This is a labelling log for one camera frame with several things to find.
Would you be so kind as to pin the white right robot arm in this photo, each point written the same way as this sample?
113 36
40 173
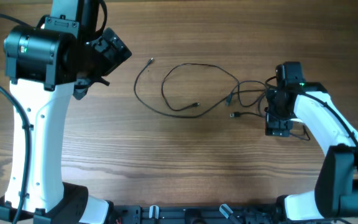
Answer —
335 194

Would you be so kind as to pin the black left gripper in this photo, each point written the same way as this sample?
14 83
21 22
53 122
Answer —
115 52

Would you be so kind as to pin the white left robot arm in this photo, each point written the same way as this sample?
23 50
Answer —
47 65

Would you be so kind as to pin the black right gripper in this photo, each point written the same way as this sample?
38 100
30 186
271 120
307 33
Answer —
278 127

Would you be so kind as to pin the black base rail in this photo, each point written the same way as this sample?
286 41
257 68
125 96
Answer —
258 214

